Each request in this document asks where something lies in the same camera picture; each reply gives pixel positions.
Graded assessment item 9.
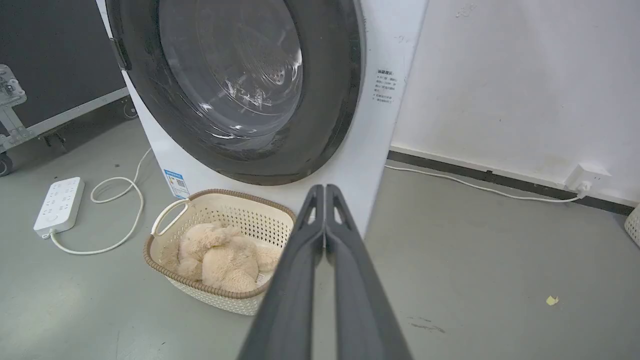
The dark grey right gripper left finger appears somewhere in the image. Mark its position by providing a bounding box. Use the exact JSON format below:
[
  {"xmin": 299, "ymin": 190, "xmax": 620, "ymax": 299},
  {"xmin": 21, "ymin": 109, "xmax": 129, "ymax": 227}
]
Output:
[{"xmin": 237, "ymin": 184, "xmax": 326, "ymax": 360}]

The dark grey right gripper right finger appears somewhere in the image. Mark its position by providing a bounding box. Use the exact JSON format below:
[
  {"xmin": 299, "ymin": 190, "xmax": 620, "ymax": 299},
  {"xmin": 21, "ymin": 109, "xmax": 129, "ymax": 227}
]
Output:
[{"xmin": 325, "ymin": 184, "xmax": 414, "ymax": 360}]

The white washing machine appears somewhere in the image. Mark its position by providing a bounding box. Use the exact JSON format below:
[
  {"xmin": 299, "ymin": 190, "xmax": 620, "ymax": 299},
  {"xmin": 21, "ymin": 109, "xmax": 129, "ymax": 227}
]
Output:
[{"xmin": 96, "ymin": 0, "xmax": 430, "ymax": 239}]

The dark round washing machine door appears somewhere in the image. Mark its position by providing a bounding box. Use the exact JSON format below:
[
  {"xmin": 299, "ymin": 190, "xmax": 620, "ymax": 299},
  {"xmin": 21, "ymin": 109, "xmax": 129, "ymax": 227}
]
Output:
[{"xmin": 105, "ymin": 0, "xmax": 366, "ymax": 187}]

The beige plush toy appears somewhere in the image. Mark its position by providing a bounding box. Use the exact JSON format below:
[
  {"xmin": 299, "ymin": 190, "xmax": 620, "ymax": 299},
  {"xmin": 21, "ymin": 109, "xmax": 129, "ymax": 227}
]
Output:
[{"xmin": 161, "ymin": 222, "xmax": 283, "ymax": 294}]

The cream woven laundry basket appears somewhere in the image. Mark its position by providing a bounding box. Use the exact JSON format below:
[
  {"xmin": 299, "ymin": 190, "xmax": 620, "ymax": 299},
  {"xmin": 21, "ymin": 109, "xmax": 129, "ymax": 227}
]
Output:
[{"xmin": 143, "ymin": 188, "xmax": 297, "ymax": 316}]

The white power strip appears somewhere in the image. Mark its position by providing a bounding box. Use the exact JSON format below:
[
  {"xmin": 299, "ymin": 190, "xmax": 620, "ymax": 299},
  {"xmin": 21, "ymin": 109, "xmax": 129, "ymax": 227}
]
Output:
[{"xmin": 33, "ymin": 176, "xmax": 86, "ymax": 240}]

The white perforated basket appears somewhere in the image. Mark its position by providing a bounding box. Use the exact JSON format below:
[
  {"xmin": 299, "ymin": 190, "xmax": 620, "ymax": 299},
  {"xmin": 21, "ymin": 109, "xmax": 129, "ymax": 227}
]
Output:
[{"xmin": 624, "ymin": 204, "xmax": 640, "ymax": 248}]

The black flight case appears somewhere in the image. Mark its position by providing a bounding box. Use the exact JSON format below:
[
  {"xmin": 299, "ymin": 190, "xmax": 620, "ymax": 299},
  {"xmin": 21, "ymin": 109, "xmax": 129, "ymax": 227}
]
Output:
[{"xmin": 0, "ymin": 0, "xmax": 138, "ymax": 177}]

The white wall cable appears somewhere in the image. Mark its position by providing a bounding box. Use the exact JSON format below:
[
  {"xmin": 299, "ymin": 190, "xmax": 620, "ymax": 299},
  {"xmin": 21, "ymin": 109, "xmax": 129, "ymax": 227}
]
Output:
[{"xmin": 384, "ymin": 164, "xmax": 586, "ymax": 204}]

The white power strip cable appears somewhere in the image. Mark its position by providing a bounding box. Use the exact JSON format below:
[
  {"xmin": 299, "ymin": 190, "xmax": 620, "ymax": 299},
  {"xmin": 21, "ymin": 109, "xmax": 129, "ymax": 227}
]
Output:
[{"xmin": 50, "ymin": 147, "xmax": 153, "ymax": 256}]

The white wall socket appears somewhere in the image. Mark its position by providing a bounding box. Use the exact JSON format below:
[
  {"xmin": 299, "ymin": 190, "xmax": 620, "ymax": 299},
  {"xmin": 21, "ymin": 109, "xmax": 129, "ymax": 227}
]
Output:
[{"xmin": 565, "ymin": 163, "xmax": 612, "ymax": 197}]

